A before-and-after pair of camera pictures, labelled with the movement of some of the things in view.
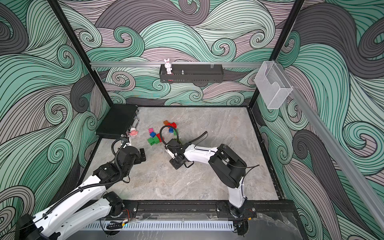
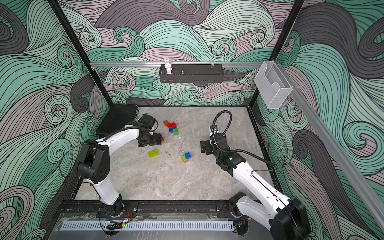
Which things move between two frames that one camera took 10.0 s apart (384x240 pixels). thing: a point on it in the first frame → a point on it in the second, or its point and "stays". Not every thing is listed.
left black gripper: [139, 159] → [155, 142]
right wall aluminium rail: [337, 146] stays
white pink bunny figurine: [168, 65] stays
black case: [118, 120] stays
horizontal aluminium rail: [161, 65] stays
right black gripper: [175, 165] → [208, 144]
